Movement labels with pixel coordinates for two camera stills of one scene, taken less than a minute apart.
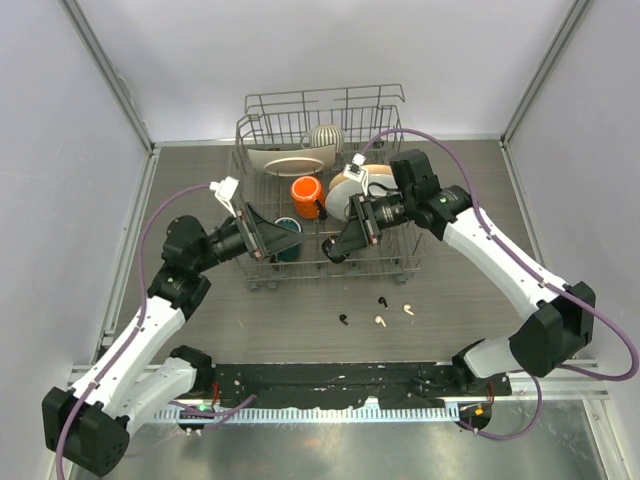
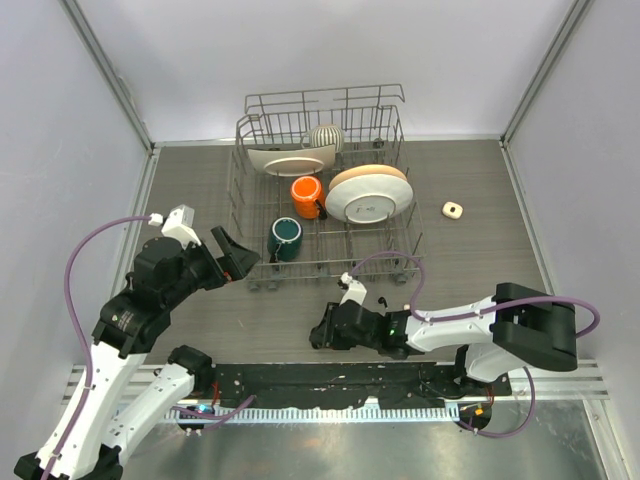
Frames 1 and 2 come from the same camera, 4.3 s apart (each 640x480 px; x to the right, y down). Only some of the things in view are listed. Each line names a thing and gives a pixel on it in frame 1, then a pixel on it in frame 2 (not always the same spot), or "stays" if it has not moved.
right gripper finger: (355, 232) to (319, 342)
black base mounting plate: (322, 385) stays
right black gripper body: (382, 213) to (344, 342)
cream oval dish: (293, 161) stays
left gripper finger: (270, 237) to (237, 260)
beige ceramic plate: (370, 169) stays
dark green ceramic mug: (293, 253) stays
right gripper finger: (352, 237) to (322, 335)
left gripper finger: (273, 257) to (235, 275)
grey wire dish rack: (303, 155) stays
